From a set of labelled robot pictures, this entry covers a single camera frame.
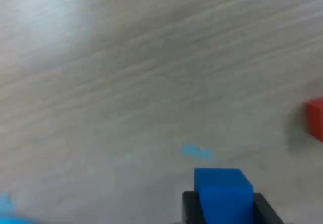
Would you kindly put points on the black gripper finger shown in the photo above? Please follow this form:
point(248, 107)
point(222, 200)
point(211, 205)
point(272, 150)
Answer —
point(190, 209)
point(263, 212)

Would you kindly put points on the small blue cube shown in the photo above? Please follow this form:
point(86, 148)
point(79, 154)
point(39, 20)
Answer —
point(222, 196)

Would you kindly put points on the small red cube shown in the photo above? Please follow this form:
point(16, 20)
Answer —
point(315, 120)

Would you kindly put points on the blue plastic bin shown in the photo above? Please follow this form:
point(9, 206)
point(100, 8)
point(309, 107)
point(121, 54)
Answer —
point(10, 216)

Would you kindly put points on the blue tape piece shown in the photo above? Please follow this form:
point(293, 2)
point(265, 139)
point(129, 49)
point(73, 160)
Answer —
point(196, 152)

